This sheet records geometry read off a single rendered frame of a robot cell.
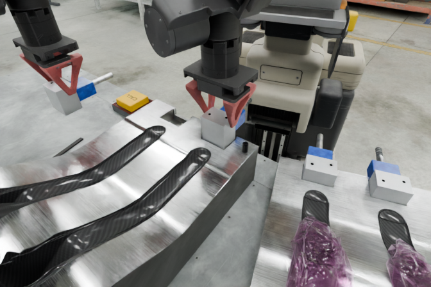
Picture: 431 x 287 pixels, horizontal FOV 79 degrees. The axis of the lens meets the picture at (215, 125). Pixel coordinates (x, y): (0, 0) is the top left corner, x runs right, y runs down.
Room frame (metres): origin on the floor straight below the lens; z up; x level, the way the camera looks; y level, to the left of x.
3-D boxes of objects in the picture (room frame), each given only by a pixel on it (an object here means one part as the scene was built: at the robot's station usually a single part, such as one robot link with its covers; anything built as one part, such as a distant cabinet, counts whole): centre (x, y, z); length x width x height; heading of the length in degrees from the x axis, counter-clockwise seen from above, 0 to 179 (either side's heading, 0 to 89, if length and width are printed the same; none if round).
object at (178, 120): (0.43, 0.08, 0.87); 0.05 x 0.05 x 0.04; 53
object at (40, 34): (0.45, 0.30, 1.06); 0.10 x 0.07 x 0.07; 53
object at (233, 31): (0.36, 0.00, 1.10); 0.07 x 0.06 x 0.07; 131
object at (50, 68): (0.44, 0.29, 0.99); 0.07 x 0.07 x 0.09; 53
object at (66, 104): (0.48, 0.27, 0.93); 0.13 x 0.05 x 0.05; 143
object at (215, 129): (0.40, -0.03, 0.92); 0.13 x 0.05 x 0.05; 143
